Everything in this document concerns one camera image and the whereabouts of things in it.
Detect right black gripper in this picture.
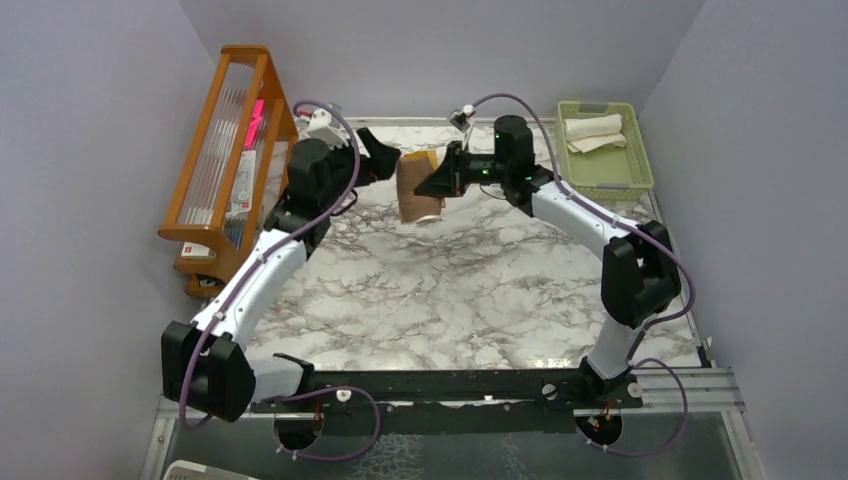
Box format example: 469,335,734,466
417,140,510,198

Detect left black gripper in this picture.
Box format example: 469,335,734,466
318,127,398,210

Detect yellow brown towel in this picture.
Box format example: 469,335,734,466
396,149,447,225

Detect white cream towel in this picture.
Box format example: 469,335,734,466
563,114,627,153

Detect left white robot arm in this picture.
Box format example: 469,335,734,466
161,128,401,422

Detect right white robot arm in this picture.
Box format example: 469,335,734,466
414,115,682,407

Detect wooden shelf rack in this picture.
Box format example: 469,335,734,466
157,45,298,299

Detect green plastic basket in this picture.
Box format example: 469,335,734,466
556,101,654,202

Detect small white red box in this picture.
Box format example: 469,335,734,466
180,242,216,260

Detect white basket corner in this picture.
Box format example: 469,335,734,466
162,460,256,480

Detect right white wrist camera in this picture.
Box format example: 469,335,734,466
447,104,476,149

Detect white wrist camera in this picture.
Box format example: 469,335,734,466
447,104,476,149
295,108,349,149

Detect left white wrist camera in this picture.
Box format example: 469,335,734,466
295,108,349,149

